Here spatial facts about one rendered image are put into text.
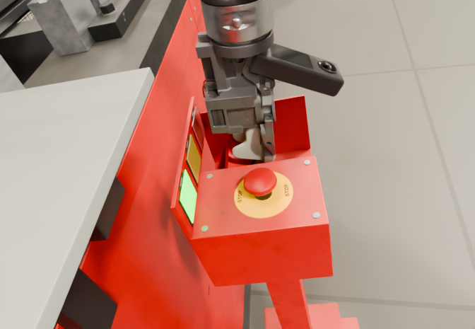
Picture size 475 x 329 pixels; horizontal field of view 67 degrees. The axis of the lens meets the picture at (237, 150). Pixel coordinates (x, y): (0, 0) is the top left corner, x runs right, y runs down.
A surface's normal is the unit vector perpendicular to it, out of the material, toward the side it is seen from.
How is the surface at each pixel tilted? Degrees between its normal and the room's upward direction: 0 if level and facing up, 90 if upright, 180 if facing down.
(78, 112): 0
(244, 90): 5
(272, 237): 90
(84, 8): 90
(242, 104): 90
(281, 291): 90
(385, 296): 0
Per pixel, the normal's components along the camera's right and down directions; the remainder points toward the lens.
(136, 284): 0.97, -0.12
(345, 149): -0.22, -0.71
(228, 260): -0.01, 0.69
